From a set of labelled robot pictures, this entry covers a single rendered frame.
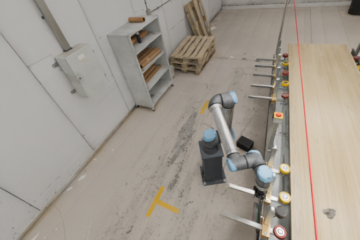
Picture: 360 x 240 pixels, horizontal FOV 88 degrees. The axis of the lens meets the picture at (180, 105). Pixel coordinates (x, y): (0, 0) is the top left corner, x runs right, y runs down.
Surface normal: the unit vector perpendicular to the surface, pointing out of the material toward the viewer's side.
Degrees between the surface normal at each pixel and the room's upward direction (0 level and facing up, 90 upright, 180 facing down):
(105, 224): 0
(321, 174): 0
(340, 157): 0
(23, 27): 90
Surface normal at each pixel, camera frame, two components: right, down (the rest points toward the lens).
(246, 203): -0.15, -0.74
